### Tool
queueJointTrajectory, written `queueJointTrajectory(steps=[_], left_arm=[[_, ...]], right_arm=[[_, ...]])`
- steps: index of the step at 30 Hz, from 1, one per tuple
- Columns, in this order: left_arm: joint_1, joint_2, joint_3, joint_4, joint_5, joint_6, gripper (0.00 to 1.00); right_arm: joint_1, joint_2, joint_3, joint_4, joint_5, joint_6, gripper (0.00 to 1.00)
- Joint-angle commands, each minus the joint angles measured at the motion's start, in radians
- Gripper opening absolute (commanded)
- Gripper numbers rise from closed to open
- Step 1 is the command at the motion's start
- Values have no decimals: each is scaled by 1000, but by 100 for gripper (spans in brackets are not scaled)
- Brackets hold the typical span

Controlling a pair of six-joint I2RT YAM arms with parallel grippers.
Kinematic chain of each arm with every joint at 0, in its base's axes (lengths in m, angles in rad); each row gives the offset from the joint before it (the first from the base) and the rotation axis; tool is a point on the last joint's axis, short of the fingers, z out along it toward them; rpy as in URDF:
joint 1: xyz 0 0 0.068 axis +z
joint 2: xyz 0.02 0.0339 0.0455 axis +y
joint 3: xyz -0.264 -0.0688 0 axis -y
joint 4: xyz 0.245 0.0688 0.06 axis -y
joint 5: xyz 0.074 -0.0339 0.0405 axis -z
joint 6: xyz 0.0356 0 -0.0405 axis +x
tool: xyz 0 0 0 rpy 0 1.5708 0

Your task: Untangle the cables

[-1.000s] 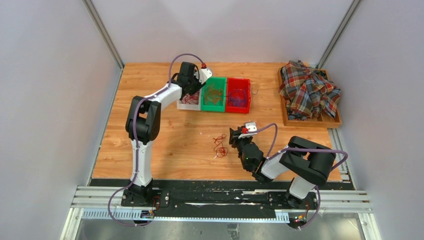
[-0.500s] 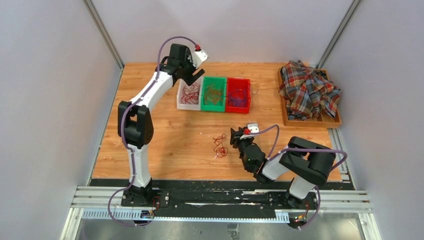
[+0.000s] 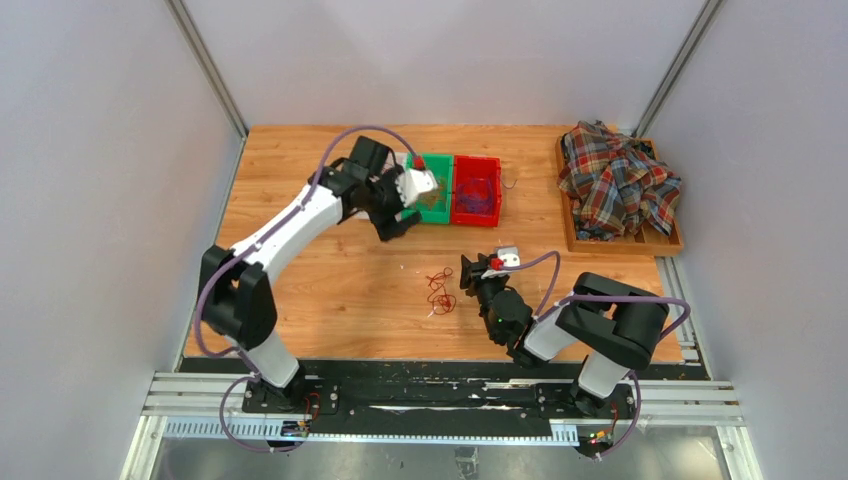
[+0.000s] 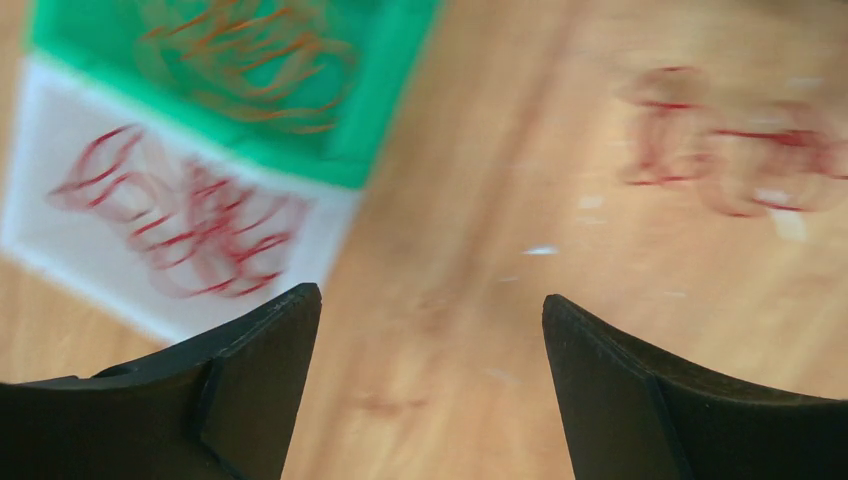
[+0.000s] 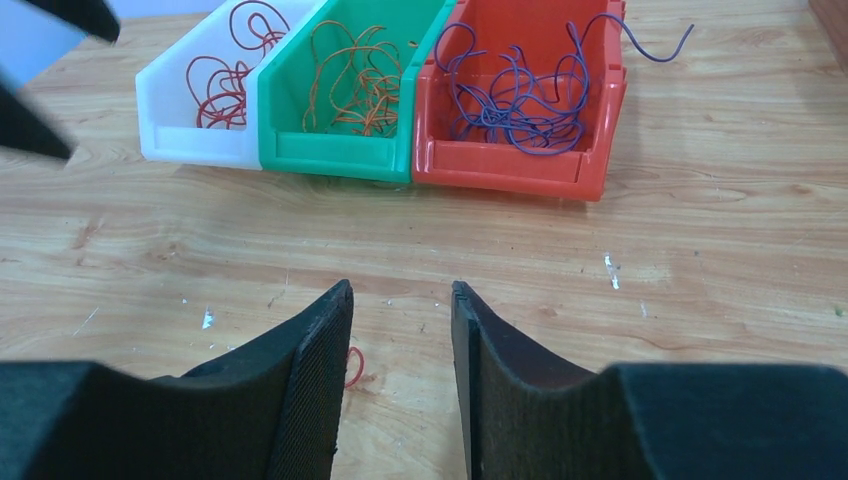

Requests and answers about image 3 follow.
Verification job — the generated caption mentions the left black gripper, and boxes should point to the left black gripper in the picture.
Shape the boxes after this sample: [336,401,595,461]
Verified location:
[365,165,423,241]

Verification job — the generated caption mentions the brown orange wire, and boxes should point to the brown orange wire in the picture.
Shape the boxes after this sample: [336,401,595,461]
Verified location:
[423,168,453,213]

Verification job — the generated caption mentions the purple wire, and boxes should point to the purple wire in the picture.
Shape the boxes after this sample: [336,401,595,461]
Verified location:
[453,170,519,217]

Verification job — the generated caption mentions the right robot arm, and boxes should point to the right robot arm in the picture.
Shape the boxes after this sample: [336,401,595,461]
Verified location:
[459,249,672,417]

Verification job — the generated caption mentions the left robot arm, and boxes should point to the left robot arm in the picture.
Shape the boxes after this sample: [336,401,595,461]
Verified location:
[193,136,438,413]

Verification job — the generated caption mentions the white plastic bin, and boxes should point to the white plastic bin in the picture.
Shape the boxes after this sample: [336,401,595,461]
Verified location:
[354,151,408,220]

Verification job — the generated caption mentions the green plastic bin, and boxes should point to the green plastic bin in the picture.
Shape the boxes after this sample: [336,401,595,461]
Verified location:
[401,153,454,225]

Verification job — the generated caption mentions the red plastic bin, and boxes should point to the red plastic bin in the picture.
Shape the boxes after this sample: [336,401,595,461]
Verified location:
[450,155,502,228]

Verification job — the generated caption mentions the plaid cloth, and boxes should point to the plaid cloth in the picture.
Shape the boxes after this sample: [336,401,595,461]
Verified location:
[557,121,683,241]

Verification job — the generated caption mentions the wooden tray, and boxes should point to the wooden tray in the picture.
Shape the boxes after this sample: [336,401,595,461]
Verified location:
[555,136,684,258]

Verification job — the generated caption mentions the tangled red and purple cables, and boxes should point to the tangled red and purple cables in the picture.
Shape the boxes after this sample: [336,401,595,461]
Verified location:
[425,266,458,318]

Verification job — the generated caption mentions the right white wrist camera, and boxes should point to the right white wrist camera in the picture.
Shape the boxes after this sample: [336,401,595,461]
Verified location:
[481,246,521,279]

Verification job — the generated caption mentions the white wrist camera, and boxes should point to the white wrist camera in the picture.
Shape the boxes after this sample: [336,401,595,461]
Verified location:
[481,246,521,279]
[395,154,439,208]

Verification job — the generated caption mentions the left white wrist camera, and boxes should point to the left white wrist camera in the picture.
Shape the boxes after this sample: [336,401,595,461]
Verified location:
[395,154,439,208]

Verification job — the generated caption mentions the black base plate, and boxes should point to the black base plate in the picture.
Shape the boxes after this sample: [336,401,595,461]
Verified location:
[241,360,636,438]

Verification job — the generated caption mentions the aluminium frame rail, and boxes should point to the aluminium frame rail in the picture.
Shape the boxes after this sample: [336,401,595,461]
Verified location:
[123,373,762,479]

